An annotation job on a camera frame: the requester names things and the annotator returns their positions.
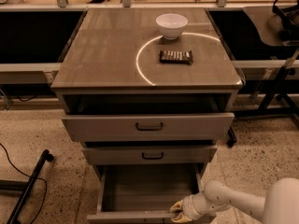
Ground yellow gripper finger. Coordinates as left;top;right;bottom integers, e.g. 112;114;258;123
171;214;192;224
170;200;183;213

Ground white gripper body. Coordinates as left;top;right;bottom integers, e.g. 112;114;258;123
181;194;206;220

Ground grey drawer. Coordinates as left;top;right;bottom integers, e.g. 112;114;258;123
87;163;203;224
82;145;217;165
62;113;235;142

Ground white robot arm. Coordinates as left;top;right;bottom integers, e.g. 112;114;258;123
170;178;299;224

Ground grey drawer cabinet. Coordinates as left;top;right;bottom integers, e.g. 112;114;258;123
50;7;245;189

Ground black cabinet caster wheel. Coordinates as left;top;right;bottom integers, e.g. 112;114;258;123
227;128;237;147

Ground black tripod stand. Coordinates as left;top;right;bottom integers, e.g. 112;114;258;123
235;48;299;118

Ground dark snack bar packet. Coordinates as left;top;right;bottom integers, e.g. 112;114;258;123
159;50;193;64

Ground black floor stand bar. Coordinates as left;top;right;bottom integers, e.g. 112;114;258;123
1;149;54;224

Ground white ceramic bowl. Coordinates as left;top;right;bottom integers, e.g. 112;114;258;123
156;13;188;40

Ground black headphones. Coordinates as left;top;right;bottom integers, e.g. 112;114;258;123
272;0;299;40

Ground black floor cable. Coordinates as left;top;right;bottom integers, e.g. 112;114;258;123
0;142;49;224

